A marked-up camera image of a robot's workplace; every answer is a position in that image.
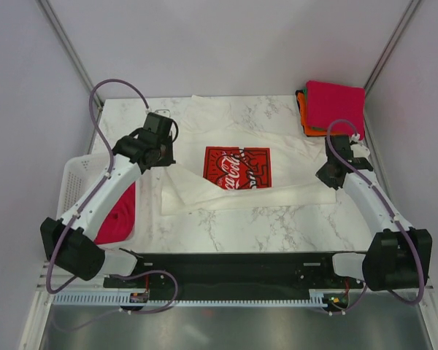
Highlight white Coca-Cola t-shirt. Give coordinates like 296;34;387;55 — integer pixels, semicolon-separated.
161;96;336;215

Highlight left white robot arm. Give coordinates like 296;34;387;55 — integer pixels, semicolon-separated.
40;112;179;287

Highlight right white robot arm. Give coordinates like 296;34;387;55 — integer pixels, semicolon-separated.
316;136;432;292

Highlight folded orange t-shirt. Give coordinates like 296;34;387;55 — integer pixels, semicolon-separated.
296;82;348;137

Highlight white plastic laundry basket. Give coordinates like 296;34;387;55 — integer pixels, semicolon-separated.
56;153;141;239

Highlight folded black t-shirt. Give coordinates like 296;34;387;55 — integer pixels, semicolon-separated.
295;88;366;140

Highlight crumpled magenta t-shirt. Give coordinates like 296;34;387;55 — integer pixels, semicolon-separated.
94;182;136;245

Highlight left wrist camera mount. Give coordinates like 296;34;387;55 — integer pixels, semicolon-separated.
154;109;171;117

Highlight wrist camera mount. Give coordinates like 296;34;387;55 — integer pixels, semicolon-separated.
350;134;370;158
154;109;171;117

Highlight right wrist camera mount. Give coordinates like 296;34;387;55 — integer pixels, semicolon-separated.
350;134;370;158

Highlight white slotted cable duct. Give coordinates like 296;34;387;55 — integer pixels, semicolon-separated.
53;291;327;308

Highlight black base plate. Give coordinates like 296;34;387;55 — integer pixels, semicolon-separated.
103;252;362;302

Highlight aluminium frame rails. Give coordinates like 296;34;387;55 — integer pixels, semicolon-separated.
34;0;438;350

